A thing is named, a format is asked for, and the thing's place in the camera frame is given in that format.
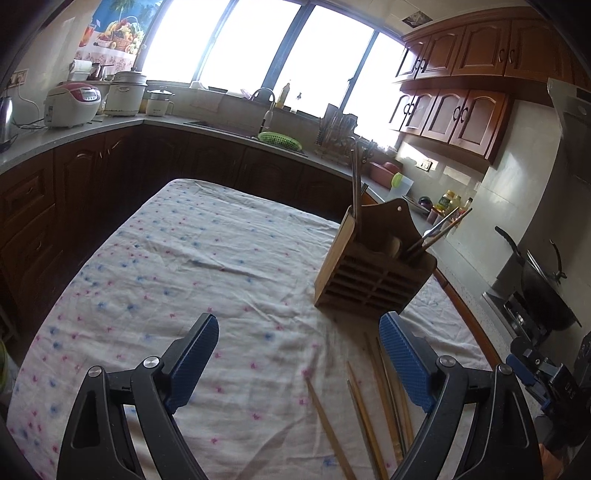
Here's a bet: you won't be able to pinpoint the person's right hand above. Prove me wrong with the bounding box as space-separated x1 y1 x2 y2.
539 443 563 480

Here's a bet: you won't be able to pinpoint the white red rice cooker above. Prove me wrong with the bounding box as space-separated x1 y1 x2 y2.
44 82 102 128

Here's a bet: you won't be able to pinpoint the bamboo chopstick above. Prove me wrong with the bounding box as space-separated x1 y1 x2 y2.
305 378 356 480
346 362 389 480
363 333 404 466

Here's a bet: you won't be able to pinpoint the wooden utensil holder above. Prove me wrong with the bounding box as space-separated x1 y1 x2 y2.
314 198 437 319

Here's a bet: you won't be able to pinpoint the upper wooden cabinets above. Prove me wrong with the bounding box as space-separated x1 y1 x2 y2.
391 7 586 162

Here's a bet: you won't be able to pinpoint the yellow oil bottle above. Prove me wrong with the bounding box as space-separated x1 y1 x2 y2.
435 190 456 215

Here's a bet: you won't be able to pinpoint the tropical fruit poster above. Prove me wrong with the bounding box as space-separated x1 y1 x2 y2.
74 0 162 75

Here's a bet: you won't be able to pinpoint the pink plastic basin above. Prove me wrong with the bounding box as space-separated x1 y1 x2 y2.
370 162 402 189

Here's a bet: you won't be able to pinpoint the grey stone countertop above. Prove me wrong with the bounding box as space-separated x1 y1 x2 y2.
0 112 509 365

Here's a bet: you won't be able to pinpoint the kitchen faucet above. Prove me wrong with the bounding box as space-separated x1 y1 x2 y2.
250 87 276 133

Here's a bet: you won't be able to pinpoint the white slow cooker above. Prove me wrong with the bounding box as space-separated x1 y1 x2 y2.
104 71 147 117

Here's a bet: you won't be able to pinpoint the green dish mat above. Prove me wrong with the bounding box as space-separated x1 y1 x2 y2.
256 131 303 152

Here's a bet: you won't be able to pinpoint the wooden cabinets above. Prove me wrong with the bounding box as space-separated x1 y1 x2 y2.
391 7 586 162
0 126 371 333

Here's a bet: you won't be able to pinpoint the white green pitcher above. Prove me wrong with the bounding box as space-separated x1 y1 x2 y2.
389 173 414 199

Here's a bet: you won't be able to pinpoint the white floral tablecloth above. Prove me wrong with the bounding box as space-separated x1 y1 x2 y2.
6 178 502 480

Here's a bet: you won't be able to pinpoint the steel range hood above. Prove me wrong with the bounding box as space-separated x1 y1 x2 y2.
547 78 591 184

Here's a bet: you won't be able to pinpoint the black wok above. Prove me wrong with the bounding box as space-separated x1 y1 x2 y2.
495 226 582 331

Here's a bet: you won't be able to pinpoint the steel electric kettle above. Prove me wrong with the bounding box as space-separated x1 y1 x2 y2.
0 96 17 153

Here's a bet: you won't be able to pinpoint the small white pot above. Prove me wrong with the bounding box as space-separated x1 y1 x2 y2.
146 90 174 117

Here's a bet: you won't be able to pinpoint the lower wooden cabinets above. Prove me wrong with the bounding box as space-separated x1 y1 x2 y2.
0 126 371 333

